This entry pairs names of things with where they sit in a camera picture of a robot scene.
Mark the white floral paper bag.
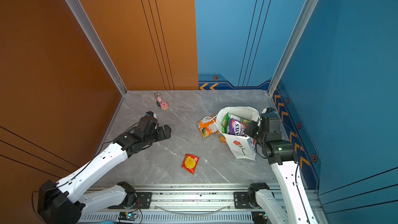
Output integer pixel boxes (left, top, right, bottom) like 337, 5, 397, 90
215, 106, 260, 161

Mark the purple white snack bag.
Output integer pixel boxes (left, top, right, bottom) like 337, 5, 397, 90
228, 119, 248, 136

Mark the green twin snack pack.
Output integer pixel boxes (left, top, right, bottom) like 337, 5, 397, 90
221, 113, 249, 134

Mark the small orange snack packet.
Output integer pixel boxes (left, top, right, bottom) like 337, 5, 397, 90
219, 134, 227, 144

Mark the red yellow snack packet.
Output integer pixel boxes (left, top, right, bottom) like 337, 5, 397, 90
181, 154, 200, 174

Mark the orange snack bag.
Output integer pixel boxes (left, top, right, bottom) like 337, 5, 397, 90
197, 115, 219, 139

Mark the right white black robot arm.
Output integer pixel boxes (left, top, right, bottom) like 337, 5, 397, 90
246, 112, 317, 224

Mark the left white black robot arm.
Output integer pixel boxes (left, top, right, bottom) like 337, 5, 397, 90
37, 113, 172, 224

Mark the green circuit board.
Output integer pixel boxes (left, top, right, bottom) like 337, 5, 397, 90
118, 212, 140, 222

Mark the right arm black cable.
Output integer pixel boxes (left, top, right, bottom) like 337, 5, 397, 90
254, 121, 312, 224

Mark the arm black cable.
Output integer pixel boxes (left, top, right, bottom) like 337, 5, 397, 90
30, 121, 141, 215
254, 121, 312, 224

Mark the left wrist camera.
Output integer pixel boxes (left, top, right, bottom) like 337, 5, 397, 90
146, 111, 157, 118

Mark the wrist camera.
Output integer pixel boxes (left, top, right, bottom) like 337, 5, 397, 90
146, 111, 157, 118
261, 107, 277, 114

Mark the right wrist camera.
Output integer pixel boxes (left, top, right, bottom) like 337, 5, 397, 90
261, 107, 277, 114

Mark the pink keychain toy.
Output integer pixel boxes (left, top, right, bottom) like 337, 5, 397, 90
154, 93, 169, 110

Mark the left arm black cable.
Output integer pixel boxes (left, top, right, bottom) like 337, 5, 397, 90
30, 121, 141, 215

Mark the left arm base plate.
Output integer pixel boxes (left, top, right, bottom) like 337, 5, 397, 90
108, 192, 152, 209

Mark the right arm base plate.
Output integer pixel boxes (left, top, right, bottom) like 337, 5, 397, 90
233, 191, 259, 209

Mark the aluminium mounting rail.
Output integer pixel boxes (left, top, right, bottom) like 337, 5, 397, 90
77, 184, 327, 224

